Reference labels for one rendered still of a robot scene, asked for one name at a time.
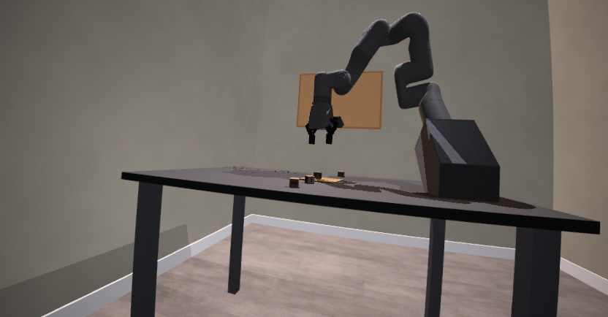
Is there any orange flat mat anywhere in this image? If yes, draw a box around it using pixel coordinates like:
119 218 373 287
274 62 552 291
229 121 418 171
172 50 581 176
299 177 344 183

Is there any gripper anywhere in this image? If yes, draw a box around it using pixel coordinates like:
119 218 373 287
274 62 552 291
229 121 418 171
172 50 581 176
305 102 339 145

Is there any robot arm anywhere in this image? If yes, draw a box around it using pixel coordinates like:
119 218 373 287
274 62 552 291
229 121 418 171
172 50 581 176
312 12 451 124

